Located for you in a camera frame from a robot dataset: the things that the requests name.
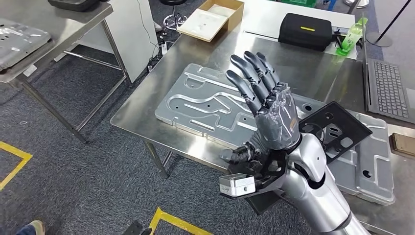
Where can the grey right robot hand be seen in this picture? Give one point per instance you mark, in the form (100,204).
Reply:
(278,126)

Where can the long black plastic part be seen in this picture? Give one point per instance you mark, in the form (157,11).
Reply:
(350,129)

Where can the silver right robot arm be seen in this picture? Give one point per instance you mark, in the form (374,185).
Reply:
(317,194)

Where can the stainless steel workbench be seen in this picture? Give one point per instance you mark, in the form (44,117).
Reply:
(291,71)

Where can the clear plastic tray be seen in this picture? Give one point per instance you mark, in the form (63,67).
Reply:
(201,107)

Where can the black zip case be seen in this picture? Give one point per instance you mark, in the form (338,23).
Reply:
(304,32)

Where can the green drink bottle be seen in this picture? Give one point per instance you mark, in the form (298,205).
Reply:
(350,37)

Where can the grey laptop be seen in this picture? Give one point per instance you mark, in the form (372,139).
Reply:
(389,87)

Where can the brown cardboard box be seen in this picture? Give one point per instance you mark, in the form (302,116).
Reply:
(235,13)

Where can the green crate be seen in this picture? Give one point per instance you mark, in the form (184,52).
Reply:
(298,2)

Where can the brown smartphone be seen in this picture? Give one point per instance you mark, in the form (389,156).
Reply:
(403,144)

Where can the white foam insert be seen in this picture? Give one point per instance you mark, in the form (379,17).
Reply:
(202,22)

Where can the black round stand base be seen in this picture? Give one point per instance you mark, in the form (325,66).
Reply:
(379,39)

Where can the small white power strip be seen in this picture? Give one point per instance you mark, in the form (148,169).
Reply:
(164,47)

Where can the yellow floor tape square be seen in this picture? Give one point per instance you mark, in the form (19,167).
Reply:
(19,162)
(175,222)

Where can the chrome round stand base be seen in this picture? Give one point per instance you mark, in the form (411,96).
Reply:
(356,3)

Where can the chrome metal rings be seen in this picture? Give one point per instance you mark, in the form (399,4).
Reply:
(175,22)

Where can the pale shoe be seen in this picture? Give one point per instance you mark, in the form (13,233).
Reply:
(158,27)

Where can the black round stool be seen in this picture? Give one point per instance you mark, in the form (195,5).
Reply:
(173,1)

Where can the white steel side table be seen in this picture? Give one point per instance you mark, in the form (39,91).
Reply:
(129,39)

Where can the black robot foot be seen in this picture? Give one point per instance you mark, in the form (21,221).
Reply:
(134,228)

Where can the black device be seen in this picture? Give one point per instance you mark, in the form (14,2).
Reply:
(73,4)

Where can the stamped metal plate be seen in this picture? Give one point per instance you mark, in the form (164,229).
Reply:
(19,42)

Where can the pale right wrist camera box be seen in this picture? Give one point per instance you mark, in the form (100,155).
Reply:
(236,185)

